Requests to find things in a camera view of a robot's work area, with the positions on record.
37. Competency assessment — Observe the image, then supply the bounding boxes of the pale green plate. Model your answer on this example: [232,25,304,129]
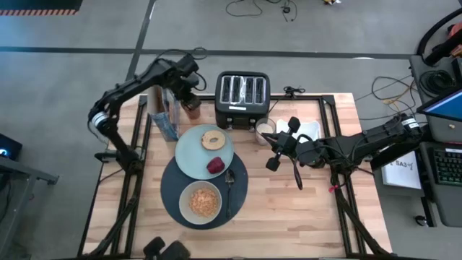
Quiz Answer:
[175,124,235,181]

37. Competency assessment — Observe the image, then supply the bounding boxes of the white plastic bin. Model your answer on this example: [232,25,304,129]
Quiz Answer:
[276,118,322,144]

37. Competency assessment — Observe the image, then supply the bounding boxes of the black aluminium table frame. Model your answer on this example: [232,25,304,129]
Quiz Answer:
[77,92,393,260]

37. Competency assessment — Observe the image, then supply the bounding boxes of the amber ribbed glass cup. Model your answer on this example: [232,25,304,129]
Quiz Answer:
[181,99,201,121]

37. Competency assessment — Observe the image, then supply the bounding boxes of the tall clear drinking glass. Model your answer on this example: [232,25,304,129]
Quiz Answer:
[254,117,277,146]

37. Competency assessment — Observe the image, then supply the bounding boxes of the yellow cable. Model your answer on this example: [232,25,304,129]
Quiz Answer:
[382,94,411,113]

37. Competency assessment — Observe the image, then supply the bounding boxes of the black curved hose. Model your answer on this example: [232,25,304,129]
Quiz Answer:
[416,7,462,57]

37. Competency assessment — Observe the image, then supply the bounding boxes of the grey desk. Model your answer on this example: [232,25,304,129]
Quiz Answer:
[409,53,462,228]

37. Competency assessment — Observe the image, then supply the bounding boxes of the red apple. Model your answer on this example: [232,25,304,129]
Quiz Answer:
[206,156,226,175]

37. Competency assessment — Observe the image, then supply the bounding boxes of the black device with blue light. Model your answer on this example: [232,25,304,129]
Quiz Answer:
[0,132,22,162]

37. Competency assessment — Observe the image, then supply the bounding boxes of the laptop with blue screen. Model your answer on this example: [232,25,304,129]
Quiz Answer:
[417,87,462,123]

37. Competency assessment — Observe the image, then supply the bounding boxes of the black camera cable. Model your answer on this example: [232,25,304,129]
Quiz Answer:
[292,154,305,191]

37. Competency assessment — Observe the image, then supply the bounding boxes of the hazard striped mat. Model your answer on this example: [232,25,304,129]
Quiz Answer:
[0,0,84,16]

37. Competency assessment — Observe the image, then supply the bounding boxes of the orange object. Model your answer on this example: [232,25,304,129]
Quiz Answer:
[446,20,462,37]

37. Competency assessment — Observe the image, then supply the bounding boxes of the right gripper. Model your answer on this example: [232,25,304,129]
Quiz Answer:
[261,116,302,173]

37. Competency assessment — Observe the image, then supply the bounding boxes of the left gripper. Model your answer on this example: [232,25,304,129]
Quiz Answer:
[175,53,203,109]

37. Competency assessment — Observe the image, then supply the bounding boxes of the black toaster cord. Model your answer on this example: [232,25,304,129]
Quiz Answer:
[269,85,307,116]

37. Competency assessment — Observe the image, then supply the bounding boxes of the black toaster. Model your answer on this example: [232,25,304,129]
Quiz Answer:
[214,70,271,131]

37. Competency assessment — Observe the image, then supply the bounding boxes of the black table-level camera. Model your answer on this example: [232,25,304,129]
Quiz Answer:
[142,236,191,260]

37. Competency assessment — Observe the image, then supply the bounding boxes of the white ceramic bowl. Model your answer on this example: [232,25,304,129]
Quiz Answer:
[178,180,223,226]

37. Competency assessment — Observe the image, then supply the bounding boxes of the black floor cable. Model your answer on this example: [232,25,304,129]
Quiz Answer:
[225,0,299,22]

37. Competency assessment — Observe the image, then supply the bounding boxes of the dark grey cart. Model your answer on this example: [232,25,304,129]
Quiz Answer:
[0,132,61,260]

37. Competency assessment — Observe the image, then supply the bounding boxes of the orange cereal flakes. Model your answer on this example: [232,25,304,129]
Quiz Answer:
[188,187,219,218]

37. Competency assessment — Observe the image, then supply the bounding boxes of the black keyboard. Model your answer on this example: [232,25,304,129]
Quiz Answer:
[432,147,462,188]

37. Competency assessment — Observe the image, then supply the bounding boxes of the coiled black cable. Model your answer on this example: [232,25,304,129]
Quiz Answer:
[419,69,453,95]

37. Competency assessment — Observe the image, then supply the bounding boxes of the white paper sheet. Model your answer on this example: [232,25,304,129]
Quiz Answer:
[380,153,423,191]

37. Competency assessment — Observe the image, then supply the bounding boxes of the black tube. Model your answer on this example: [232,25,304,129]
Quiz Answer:
[424,34,462,66]

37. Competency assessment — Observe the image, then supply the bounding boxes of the round dark woven placemat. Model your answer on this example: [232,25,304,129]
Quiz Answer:
[160,151,249,230]

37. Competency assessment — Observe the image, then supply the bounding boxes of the blue frosted flakes cereal box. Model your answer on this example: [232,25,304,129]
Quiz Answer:
[147,84,181,142]

